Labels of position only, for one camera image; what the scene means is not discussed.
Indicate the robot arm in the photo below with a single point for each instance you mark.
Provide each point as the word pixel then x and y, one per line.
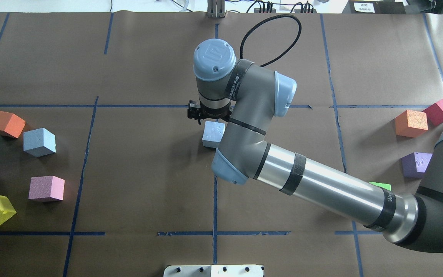
pixel 248 97

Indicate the light blue block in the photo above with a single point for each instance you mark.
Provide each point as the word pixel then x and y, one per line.
pixel 213 134
pixel 39 142

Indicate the aluminium frame post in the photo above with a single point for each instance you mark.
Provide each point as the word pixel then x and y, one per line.
pixel 216 9

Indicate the orange foam block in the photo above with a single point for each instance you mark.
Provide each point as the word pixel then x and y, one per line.
pixel 411 123
pixel 11 125

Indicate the green foam block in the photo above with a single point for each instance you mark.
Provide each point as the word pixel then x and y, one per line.
pixel 381 185

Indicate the red foam block near bin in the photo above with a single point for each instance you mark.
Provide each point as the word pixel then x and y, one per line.
pixel 434 112

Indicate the orange foam block left side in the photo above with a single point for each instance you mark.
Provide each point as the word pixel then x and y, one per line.
pixel 11 125

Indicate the pink foam block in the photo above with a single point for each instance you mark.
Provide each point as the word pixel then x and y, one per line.
pixel 46 189

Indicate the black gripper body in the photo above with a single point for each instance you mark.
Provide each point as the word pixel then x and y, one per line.
pixel 194 111

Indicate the purple foam block right side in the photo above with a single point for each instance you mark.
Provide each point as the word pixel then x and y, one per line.
pixel 414 165

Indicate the black power box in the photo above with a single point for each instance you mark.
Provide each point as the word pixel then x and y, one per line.
pixel 373 7

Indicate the orange foam block right side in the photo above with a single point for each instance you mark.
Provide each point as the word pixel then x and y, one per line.
pixel 411 123

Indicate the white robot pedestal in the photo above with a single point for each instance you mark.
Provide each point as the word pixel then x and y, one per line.
pixel 233 270

